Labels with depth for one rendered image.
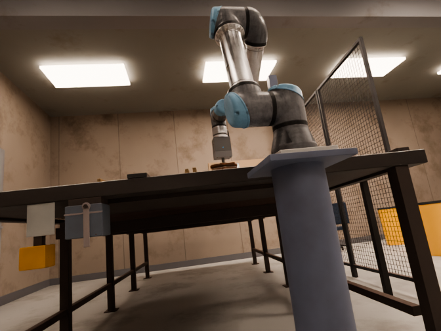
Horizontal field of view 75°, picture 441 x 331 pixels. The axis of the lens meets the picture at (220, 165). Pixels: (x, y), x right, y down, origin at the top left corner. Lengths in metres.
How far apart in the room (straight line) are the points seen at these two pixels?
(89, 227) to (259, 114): 0.73
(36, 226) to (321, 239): 1.01
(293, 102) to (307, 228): 0.40
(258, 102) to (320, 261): 0.50
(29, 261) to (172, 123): 5.58
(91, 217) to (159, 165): 5.19
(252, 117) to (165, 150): 5.52
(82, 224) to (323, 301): 0.85
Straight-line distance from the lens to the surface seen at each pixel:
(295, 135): 0.93
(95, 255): 6.36
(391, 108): 8.67
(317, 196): 0.89
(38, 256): 1.26
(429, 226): 4.76
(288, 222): 0.90
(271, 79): 3.65
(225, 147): 1.43
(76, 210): 1.21
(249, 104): 0.92
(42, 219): 1.29
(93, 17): 3.56
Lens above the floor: 0.69
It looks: 12 degrees up
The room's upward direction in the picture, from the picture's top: 7 degrees counter-clockwise
